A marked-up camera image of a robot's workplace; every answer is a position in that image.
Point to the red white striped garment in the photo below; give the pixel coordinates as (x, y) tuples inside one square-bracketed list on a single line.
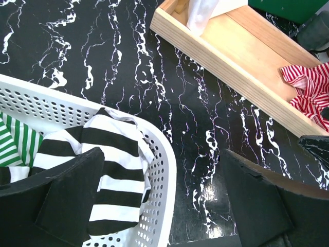
[(311, 85)]

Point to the wooden tray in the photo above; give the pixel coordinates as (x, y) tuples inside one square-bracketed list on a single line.
[(245, 51)]

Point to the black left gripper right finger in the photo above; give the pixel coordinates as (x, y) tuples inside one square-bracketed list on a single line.
[(272, 210)]

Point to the white perforated laundry basket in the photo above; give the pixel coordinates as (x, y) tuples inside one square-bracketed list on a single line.
[(47, 110)]

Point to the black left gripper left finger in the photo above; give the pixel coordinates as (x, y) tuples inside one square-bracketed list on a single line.
[(52, 207)]

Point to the black white striped tank top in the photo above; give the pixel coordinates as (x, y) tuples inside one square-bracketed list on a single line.
[(124, 184)]

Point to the green white striped garment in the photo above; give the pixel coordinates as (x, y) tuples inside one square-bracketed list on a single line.
[(19, 142)]

